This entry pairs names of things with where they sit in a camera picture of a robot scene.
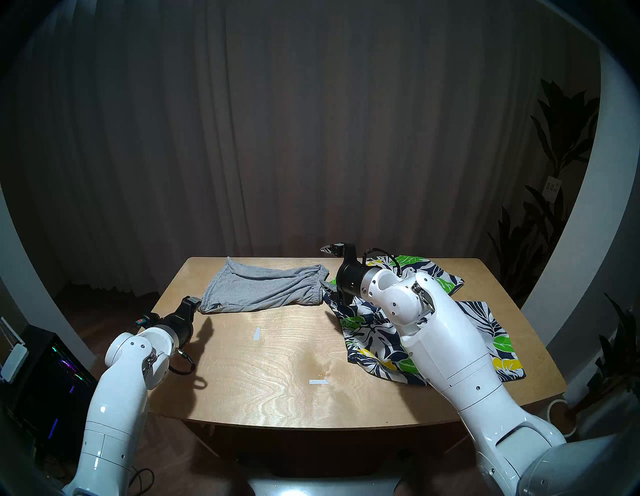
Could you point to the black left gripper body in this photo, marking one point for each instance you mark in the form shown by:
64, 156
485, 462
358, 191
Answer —
180, 325

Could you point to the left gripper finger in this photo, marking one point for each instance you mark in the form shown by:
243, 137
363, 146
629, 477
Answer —
192, 303

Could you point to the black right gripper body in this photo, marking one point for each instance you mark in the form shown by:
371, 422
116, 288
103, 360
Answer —
350, 280

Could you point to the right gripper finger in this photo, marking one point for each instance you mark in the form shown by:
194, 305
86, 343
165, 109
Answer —
332, 248

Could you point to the grey shorts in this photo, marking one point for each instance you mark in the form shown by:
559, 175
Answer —
260, 292

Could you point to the floral print shorts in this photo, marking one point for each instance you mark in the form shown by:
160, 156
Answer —
375, 345

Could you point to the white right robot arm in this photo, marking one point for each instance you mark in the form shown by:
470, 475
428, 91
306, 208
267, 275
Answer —
450, 350

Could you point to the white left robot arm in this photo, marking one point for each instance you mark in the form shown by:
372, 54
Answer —
120, 400

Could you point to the black computer tower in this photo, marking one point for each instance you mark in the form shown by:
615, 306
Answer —
55, 380

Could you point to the small white box device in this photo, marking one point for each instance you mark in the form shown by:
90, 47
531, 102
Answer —
14, 362

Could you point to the white robot torso base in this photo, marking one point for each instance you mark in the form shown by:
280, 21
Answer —
325, 487

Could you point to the white paper plant tag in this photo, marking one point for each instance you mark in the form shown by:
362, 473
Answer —
552, 189

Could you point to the white cylindrical plant pot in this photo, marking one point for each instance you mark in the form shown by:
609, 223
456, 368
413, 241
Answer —
552, 407

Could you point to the tall dark leafy plant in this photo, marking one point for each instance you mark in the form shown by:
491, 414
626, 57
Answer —
565, 130

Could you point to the dark plant in pot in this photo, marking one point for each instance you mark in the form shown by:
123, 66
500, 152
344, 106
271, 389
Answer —
620, 350

